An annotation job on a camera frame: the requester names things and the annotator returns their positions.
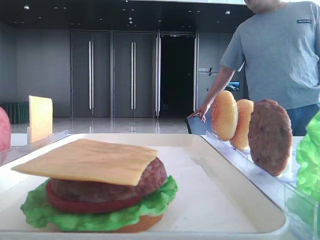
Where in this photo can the person's right hand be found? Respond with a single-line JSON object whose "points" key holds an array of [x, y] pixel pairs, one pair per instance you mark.
{"points": [[201, 112]]}

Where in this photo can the burger bun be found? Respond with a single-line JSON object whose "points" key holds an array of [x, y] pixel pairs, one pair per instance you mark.
{"points": [[224, 115], [240, 138]]}

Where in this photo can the upright brown meat patty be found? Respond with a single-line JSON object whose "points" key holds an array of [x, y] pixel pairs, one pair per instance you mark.
{"points": [[270, 136]]}

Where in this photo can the upright green lettuce leaf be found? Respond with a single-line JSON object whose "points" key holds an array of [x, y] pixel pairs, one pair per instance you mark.
{"points": [[308, 156]]}

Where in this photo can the yellow cheese slice on burger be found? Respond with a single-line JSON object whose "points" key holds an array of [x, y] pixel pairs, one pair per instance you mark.
{"points": [[92, 161]]}

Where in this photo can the brown meat patty on burger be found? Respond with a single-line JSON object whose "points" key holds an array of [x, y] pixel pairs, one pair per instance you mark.
{"points": [[153, 177]]}

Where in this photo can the upright yellow cheese slice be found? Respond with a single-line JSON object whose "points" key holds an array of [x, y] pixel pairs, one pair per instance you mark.
{"points": [[40, 118]]}

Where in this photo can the red tomato slice on burger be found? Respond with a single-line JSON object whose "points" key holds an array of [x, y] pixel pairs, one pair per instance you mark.
{"points": [[80, 207]]}

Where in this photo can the green lettuce leaf on burger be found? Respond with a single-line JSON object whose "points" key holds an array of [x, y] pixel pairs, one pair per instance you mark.
{"points": [[37, 209]]}

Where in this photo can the upright red tomato slice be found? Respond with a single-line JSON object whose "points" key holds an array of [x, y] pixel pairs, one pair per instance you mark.
{"points": [[5, 130]]}

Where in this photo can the person in grey t-shirt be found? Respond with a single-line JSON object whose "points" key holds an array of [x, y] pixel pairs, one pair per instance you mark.
{"points": [[279, 50]]}

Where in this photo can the cream plastic serving tray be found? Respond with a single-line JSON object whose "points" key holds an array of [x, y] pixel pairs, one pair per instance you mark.
{"points": [[215, 201]]}

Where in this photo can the bottom bun on tray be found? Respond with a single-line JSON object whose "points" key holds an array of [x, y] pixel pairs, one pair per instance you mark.
{"points": [[117, 222]]}

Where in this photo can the right clear acrylic food rack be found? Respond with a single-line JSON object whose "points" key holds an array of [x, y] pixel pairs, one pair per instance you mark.
{"points": [[302, 210]]}

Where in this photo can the clear acrylic food rack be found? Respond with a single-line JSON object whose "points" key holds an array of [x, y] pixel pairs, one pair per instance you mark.
{"points": [[302, 210], [17, 152]]}

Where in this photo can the green draped table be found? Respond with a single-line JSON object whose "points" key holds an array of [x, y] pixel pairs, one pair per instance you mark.
{"points": [[18, 112]]}

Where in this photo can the left clear acrylic food rack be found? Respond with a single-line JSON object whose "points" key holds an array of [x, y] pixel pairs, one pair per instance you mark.
{"points": [[17, 152]]}

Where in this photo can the small wall display screen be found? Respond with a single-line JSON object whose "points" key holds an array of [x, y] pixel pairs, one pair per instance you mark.
{"points": [[233, 86]]}

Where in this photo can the right silver door handle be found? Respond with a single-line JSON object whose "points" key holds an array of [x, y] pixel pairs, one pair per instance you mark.
{"points": [[158, 75]]}

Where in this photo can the silver door handle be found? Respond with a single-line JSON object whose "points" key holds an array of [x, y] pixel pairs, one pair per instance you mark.
{"points": [[158, 75], [91, 74], [133, 76]]}

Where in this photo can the middle silver door handle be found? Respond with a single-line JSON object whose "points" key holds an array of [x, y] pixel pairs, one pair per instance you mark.
{"points": [[133, 76]]}

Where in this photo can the left silver door handle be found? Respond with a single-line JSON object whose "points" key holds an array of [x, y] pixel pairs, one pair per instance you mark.
{"points": [[91, 74]]}

